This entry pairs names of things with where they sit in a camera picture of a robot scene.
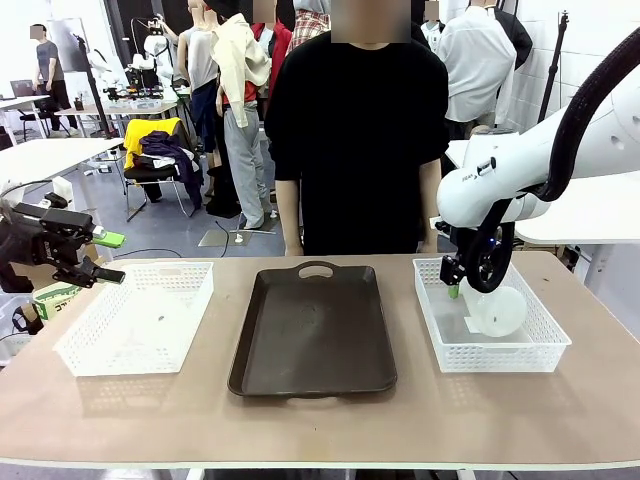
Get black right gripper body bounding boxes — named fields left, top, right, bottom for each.
left=433, top=217, right=501, bottom=269

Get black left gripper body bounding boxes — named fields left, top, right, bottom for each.
left=0, top=192, right=95, bottom=275

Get translucent plastic conical flask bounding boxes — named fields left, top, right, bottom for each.
left=458, top=278, right=528, bottom=340
left=117, top=289, right=194, bottom=356

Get person's right forearm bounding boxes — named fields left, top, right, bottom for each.
left=275, top=178, right=305, bottom=249

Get person's left forearm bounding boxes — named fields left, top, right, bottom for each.
left=418, top=158, right=442, bottom=244

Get green white carton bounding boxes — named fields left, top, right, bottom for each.
left=32, top=281, right=86, bottom=322

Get small white box device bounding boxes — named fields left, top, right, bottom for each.
left=51, top=176, right=76, bottom=212

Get white perforated plastic basket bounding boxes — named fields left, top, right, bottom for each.
left=412, top=255, right=573, bottom=375
left=52, top=261, right=215, bottom=378

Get black metal chair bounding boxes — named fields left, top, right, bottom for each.
left=122, top=162, right=199, bottom=224

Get purple garment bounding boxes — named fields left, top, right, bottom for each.
left=139, top=130, right=205, bottom=211

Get yellow garment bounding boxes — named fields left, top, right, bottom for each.
left=123, top=117, right=182, bottom=171

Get grey floor plate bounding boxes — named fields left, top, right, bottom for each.
left=198, top=228, right=242, bottom=249

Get person in black shirt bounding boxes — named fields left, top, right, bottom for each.
left=263, top=0, right=451, bottom=257

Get cluttered background work table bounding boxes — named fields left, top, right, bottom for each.
left=53, top=84, right=181, bottom=139

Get dark brown plastic tray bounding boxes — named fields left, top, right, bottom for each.
left=227, top=260, right=399, bottom=400

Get black stand pole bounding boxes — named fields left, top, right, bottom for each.
left=72, top=32, right=115, bottom=140

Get man in grey t-shirt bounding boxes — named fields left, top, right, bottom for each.
left=28, top=22, right=77, bottom=139

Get mannequin white dress shirt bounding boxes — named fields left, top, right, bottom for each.
left=434, top=0, right=519, bottom=139

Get mannequin white tank top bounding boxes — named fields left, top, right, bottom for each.
left=177, top=0, right=224, bottom=199

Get mannequin cream jacket grey trousers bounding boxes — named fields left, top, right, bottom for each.
left=209, top=0, right=274, bottom=231

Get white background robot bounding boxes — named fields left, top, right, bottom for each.
left=130, top=16, right=176, bottom=94

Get black tripod stand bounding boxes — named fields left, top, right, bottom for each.
left=537, top=8, right=572, bottom=124

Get mannequin black jacket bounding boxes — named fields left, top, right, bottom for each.
left=493, top=7, right=535, bottom=74

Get mannequin red vest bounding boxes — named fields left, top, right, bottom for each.
left=249, top=0, right=295, bottom=109

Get mannequin plaid shirt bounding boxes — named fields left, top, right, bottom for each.
left=287, top=0, right=334, bottom=54

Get grey cable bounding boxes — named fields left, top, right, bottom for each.
left=0, top=178, right=54, bottom=201

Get black corrugated cable hose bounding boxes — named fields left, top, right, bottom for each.
left=462, top=19, right=640, bottom=295

